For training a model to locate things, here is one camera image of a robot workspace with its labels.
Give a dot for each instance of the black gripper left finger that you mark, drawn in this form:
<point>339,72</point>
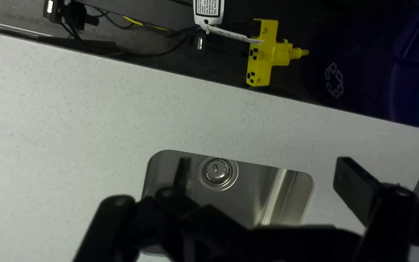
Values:
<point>170,222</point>

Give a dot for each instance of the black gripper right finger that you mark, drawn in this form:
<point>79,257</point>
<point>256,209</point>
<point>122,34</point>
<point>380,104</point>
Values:
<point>388,213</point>

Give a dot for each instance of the sink drain strainer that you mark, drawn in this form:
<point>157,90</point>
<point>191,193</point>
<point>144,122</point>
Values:
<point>218,174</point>

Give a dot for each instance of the stainless steel sink basin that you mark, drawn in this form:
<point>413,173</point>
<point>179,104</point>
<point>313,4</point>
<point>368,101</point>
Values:
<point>262,196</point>

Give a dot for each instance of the dark recycling bin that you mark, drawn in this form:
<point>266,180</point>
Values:
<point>364,56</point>

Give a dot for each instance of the yellow plastic clamp tool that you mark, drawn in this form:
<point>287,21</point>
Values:
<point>268,52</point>

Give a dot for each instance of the white labelled device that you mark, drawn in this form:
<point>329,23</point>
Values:
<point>208,12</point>

